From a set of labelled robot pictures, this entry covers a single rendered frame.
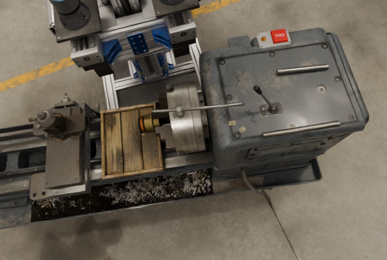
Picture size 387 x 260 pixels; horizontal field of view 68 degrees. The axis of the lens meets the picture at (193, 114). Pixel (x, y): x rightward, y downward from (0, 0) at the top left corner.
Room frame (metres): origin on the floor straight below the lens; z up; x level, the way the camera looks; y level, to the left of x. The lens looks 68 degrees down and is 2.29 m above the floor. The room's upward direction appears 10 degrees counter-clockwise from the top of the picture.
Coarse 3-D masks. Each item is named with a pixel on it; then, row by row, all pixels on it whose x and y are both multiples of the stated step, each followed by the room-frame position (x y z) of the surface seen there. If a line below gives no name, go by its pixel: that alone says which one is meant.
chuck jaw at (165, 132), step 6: (162, 126) 0.44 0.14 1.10; (168, 126) 0.43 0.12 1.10; (156, 132) 0.42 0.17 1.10; (162, 132) 0.41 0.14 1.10; (168, 132) 0.41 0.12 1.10; (162, 138) 0.38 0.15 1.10; (168, 138) 0.38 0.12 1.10; (168, 144) 0.35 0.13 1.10; (168, 150) 0.33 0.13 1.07; (180, 150) 0.32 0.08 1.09
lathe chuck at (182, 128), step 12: (168, 84) 0.60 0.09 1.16; (180, 84) 0.58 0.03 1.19; (168, 96) 0.51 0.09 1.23; (180, 96) 0.50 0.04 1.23; (168, 108) 0.46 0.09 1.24; (180, 120) 0.40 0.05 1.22; (192, 120) 0.40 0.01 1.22; (180, 132) 0.36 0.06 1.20; (192, 132) 0.36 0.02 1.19; (180, 144) 0.33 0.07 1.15; (192, 144) 0.32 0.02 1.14
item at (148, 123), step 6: (150, 114) 0.50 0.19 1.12; (138, 120) 0.48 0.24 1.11; (144, 120) 0.47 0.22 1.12; (150, 120) 0.46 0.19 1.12; (156, 120) 0.47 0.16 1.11; (144, 126) 0.45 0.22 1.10; (150, 126) 0.44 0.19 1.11; (156, 126) 0.44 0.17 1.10; (144, 132) 0.43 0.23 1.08; (150, 132) 0.43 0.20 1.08
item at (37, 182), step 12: (84, 108) 0.67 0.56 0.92; (36, 132) 0.60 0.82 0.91; (84, 144) 0.48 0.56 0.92; (84, 156) 0.42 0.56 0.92; (84, 168) 0.36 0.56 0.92; (36, 180) 0.34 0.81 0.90; (84, 180) 0.30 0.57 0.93; (36, 192) 0.29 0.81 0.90; (48, 192) 0.27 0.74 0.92; (60, 192) 0.26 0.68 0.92; (72, 192) 0.25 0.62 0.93; (84, 192) 0.25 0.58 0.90
